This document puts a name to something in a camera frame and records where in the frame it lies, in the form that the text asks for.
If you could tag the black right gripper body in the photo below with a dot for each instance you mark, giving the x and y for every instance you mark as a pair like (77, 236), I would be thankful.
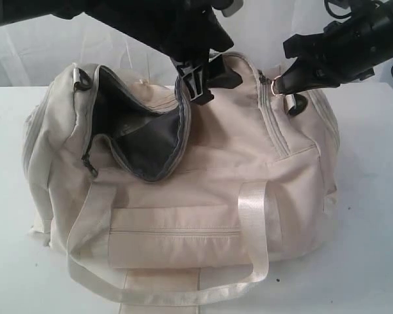
(342, 53)

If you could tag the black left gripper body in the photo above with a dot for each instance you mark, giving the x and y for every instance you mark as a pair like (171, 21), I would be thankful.
(188, 32)

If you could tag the brass key ring zipper pull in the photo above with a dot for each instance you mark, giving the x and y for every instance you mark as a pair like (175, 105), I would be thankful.
(269, 79)

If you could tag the cream canvas duffel bag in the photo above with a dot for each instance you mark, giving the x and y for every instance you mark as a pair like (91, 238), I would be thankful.
(192, 202)

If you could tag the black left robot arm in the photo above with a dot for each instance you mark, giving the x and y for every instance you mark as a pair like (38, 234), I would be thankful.
(17, 11)

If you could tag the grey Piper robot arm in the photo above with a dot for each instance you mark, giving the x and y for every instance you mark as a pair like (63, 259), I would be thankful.
(376, 11)

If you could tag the metal zipper slider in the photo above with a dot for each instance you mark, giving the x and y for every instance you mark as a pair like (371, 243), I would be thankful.
(86, 162)

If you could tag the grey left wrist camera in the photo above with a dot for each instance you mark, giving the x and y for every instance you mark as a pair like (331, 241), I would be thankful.
(232, 7)

